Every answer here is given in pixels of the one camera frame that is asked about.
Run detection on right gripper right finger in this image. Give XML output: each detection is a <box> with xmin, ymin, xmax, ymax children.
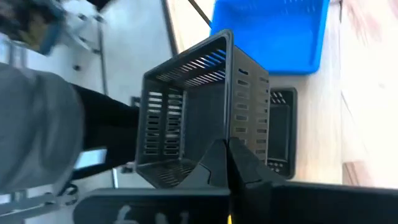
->
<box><xmin>229</xmin><ymin>138</ymin><xmax>398</xmax><ymax>224</ymax></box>

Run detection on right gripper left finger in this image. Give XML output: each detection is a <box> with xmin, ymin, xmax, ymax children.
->
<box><xmin>73</xmin><ymin>139</ymin><xmax>230</xmax><ymax>224</ymax></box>

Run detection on black plastic basket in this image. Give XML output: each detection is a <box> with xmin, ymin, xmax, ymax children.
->
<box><xmin>266</xmin><ymin>86</ymin><xmax>299</xmax><ymax>180</ymax></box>
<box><xmin>134</xmin><ymin>29</ymin><xmax>272</xmax><ymax>190</ymax></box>

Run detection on blue plastic basket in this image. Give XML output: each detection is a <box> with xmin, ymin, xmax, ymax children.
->
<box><xmin>209</xmin><ymin>0</ymin><xmax>331</xmax><ymax>76</ymax></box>

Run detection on silver metal chair base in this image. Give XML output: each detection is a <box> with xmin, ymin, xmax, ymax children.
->
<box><xmin>0</xmin><ymin>182</ymin><xmax>80</xmax><ymax>220</ymax></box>

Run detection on person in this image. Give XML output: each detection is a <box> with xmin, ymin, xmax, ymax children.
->
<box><xmin>0</xmin><ymin>62</ymin><xmax>141</xmax><ymax>194</ymax></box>

